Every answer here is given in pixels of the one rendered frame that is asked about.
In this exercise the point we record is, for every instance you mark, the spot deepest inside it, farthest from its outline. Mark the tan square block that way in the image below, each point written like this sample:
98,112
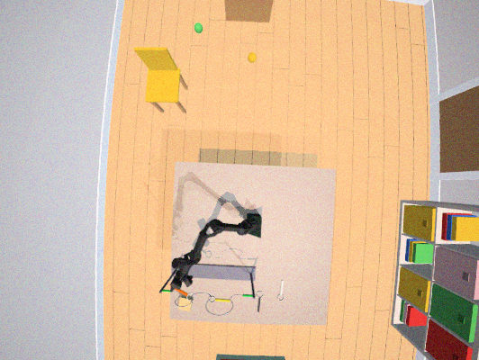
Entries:
183,302

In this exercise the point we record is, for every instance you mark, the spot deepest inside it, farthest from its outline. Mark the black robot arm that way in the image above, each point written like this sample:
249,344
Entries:
243,228

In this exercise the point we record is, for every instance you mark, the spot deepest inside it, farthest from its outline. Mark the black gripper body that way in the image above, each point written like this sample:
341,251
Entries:
180,275

